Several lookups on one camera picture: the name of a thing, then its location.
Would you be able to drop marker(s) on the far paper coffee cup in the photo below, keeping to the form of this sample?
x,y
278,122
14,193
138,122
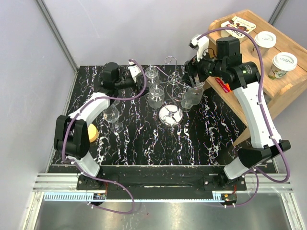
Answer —
x,y
265,40

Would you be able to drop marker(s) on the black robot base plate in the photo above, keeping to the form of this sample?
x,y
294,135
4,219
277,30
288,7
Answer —
x,y
165,183

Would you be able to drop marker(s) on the chrome wine glass rack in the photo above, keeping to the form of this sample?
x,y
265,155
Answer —
x,y
170,113

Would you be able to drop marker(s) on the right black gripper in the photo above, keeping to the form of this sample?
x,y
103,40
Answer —
x,y
191,66

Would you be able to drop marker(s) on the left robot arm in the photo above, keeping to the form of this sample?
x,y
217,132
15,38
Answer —
x,y
71,137

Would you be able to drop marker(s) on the colourful sponge pack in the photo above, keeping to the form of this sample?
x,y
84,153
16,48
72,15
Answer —
x,y
223,85

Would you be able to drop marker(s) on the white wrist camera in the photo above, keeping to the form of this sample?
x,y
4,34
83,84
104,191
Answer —
x,y
200,43
134,71

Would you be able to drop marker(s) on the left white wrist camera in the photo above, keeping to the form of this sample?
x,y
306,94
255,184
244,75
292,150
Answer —
x,y
134,71

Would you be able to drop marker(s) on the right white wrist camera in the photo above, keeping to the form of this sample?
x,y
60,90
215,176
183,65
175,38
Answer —
x,y
200,43

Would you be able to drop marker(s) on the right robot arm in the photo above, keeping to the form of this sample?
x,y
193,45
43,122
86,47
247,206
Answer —
x,y
244,81

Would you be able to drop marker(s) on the ribbed glass goblet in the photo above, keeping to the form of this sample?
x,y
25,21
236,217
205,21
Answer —
x,y
152,75

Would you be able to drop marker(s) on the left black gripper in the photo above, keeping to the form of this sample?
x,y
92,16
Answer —
x,y
135,88

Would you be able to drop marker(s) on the wooden shelf unit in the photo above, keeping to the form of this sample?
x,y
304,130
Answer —
x,y
282,92

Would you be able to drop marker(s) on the clear wine glass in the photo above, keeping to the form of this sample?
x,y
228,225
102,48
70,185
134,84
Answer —
x,y
111,115

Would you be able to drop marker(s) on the near paper coffee cup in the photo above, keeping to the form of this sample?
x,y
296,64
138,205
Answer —
x,y
282,63

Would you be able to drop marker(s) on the paper coffee cup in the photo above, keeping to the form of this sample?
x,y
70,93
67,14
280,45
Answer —
x,y
282,63
265,40

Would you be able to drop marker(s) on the chocolate yogurt cup pack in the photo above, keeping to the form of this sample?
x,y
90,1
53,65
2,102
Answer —
x,y
238,23

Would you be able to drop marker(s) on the aluminium rail frame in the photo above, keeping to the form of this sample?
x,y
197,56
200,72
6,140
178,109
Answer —
x,y
51,210

